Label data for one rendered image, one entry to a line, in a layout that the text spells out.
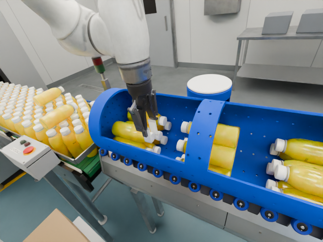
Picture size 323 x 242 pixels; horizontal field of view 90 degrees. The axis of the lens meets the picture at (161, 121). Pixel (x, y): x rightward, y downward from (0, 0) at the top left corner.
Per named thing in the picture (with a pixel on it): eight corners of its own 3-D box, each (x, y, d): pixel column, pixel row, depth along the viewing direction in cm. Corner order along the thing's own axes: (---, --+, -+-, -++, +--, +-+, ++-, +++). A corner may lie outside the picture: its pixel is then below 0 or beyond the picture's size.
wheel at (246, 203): (250, 200, 48) (250, 197, 50) (234, 194, 50) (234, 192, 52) (247, 214, 49) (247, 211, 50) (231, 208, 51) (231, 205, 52)
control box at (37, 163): (39, 180, 63) (22, 164, 57) (15, 165, 72) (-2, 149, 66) (61, 161, 70) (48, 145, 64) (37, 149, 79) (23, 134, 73)
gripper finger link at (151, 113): (137, 95, 51) (140, 92, 52) (147, 118, 60) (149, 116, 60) (147, 97, 50) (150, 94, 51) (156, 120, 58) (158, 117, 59)
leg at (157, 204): (162, 218, 140) (149, 175, 102) (156, 214, 142) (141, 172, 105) (165, 211, 143) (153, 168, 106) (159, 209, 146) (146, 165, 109)
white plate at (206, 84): (179, 87, 104) (179, 89, 104) (221, 96, 88) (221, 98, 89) (199, 72, 120) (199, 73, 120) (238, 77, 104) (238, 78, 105)
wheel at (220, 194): (224, 190, 52) (225, 188, 53) (210, 185, 54) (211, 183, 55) (221, 204, 52) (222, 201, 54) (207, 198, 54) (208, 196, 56)
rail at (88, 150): (78, 163, 74) (75, 160, 73) (77, 163, 75) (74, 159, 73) (130, 115, 101) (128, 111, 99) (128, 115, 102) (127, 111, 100)
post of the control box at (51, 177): (110, 245, 129) (35, 168, 69) (107, 242, 130) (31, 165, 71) (114, 239, 131) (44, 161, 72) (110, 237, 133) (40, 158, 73)
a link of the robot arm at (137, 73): (155, 54, 44) (158, 74, 48) (130, 54, 48) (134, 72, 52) (137, 65, 38) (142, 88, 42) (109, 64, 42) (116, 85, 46)
